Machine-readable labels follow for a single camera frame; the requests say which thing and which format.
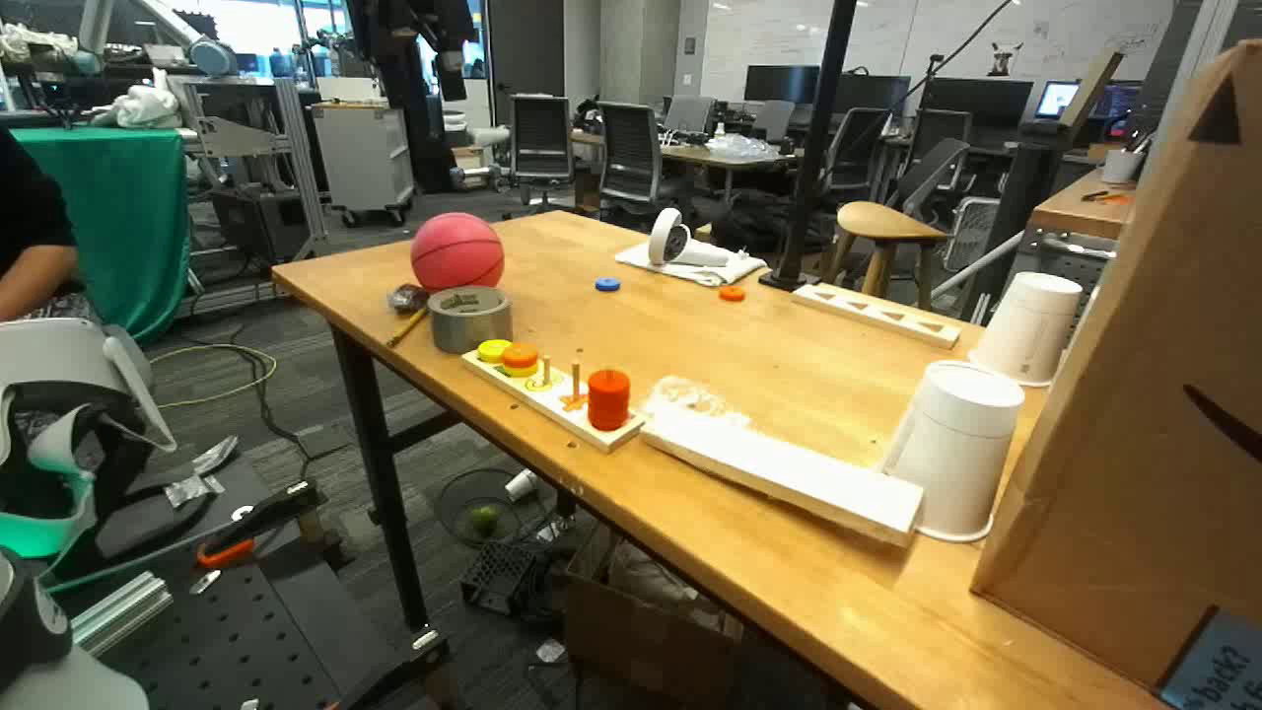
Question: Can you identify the pink rubber ball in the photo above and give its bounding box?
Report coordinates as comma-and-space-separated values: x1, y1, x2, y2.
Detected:
404, 209, 507, 294

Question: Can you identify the person forearm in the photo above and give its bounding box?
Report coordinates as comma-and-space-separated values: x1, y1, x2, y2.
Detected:
0, 239, 82, 324

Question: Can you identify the red cylinder block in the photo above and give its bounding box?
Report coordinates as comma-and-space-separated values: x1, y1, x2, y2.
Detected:
582, 366, 633, 435

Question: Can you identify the clear plastic wrapper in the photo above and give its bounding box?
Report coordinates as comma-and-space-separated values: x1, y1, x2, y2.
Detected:
646, 369, 721, 422

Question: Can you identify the white tape roll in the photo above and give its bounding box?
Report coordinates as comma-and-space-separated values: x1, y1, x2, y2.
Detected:
646, 205, 692, 272

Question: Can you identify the white foam board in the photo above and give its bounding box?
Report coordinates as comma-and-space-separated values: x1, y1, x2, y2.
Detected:
638, 393, 925, 548

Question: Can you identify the grey mesh office chair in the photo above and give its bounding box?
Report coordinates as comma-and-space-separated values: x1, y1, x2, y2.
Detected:
507, 89, 575, 190
595, 98, 666, 209

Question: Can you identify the wooden office desk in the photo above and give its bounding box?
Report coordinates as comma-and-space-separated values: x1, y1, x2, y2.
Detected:
654, 131, 803, 199

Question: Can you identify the yellow pencil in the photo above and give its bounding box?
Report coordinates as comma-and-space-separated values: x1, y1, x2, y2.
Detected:
381, 307, 433, 349

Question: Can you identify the clear plastic bag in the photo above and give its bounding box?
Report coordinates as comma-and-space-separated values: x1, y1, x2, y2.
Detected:
707, 131, 783, 165

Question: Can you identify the wooden board with holes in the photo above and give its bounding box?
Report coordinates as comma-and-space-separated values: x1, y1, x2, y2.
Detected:
787, 280, 970, 349

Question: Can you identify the black keyboard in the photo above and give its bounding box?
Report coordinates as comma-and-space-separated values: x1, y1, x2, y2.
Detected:
462, 529, 569, 614

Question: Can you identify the black vertical pole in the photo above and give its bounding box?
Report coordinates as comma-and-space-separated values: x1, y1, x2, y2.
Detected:
773, 0, 858, 290

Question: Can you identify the round wooden stool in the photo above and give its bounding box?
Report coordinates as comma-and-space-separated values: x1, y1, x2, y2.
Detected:
824, 197, 955, 298

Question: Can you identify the brown cardboard box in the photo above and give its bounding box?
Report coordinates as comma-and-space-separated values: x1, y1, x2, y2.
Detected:
565, 574, 744, 710

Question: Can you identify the dark office chair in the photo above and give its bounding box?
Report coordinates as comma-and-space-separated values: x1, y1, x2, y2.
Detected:
824, 102, 892, 191

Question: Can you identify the black computer monitor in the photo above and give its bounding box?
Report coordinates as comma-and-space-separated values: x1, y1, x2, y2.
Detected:
918, 76, 1035, 135
740, 59, 837, 110

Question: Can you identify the large white paper cup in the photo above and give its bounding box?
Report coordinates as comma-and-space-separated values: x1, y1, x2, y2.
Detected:
878, 357, 1030, 545

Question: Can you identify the small white paper cup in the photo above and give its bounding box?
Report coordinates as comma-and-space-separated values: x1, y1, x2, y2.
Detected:
964, 268, 1087, 386

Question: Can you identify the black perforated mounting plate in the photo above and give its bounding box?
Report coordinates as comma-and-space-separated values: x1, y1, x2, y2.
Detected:
115, 525, 446, 710

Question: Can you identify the wooden side desk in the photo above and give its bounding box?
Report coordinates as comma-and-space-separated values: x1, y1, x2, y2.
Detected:
1030, 165, 1141, 244

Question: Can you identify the lit laptop screen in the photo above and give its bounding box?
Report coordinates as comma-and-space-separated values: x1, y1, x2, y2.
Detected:
1034, 76, 1084, 124

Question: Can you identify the large cardboard box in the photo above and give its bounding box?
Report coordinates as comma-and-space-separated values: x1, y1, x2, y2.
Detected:
970, 36, 1262, 695

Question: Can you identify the green cloth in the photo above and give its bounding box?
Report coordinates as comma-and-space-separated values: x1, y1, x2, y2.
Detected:
10, 124, 191, 348

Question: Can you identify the aluminium extrusion bar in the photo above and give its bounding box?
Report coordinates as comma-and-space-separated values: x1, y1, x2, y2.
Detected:
71, 568, 174, 656

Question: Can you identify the seated person body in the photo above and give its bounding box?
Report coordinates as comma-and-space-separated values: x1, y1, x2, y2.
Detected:
0, 124, 78, 256

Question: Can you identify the blue printed card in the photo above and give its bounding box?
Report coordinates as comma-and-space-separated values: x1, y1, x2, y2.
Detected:
1154, 603, 1262, 710

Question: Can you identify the orange stacking ring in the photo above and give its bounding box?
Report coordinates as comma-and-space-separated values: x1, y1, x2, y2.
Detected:
496, 341, 545, 383

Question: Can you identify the grey duct tape roll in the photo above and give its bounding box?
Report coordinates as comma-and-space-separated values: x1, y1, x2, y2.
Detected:
425, 282, 515, 353

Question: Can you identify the black table leg frame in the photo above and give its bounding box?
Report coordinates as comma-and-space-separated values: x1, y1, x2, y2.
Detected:
326, 327, 457, 667

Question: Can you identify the grey floor cable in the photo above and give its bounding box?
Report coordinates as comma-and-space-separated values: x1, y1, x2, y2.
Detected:
148, 335, 318, 464

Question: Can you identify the orange handled tool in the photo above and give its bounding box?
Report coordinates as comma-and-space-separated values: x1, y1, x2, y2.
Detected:
191, 531, 264, 571

